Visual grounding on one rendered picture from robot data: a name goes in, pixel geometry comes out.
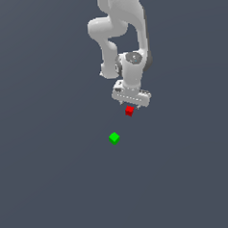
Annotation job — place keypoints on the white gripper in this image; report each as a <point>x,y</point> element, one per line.
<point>130,94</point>

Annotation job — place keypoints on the red cube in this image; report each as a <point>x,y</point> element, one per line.
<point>129,110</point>

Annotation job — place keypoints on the green cube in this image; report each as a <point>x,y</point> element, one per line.
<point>114,138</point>

